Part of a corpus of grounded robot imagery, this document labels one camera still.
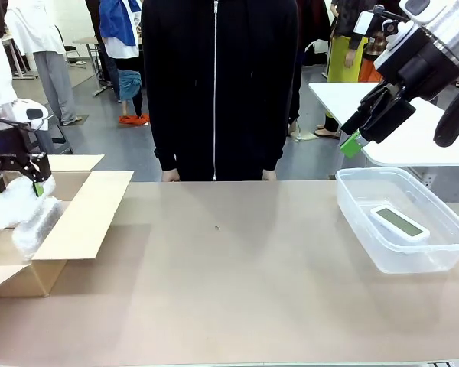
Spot white unwrapped digital clock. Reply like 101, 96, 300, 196
369, 204, 431, 246

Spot bystander yellow skirt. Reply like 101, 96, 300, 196
315, 0, 369, 139

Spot bystander blue white clothes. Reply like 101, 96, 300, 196
98, 0, 152, 126

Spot black cable sleeve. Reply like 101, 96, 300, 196
433, 74, 459, 148

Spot black sleeved right forearm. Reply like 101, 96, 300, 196
148, 87, 181, 173

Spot grey background desk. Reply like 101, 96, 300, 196
72, 36, 109, 97

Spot black background chair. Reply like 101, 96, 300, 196
55, 25, 89, 70

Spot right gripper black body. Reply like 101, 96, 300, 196
394, 41, 459, 102

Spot clear plastic bin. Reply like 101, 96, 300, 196
335, 167, 459, 274

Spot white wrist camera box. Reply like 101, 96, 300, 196
353, 10, 377, 37

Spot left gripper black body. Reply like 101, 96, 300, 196
0, 121, 31, 158

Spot bystander white coat grey trousers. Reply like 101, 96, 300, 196
3, 0, 80, 126

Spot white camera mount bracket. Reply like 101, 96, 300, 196
373, 21, 420, 73

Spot bystander orange skirt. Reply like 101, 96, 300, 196
357, 30, 386, 83

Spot white background table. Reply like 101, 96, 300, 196
308, 81, 459, 203

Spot brown cardboard box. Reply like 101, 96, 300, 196
0, 154, 135, 298

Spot black sleeved left forearm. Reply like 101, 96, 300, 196
262, 87, 299, 171

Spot person torso black hoodie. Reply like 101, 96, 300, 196
140, 0, 303, 183

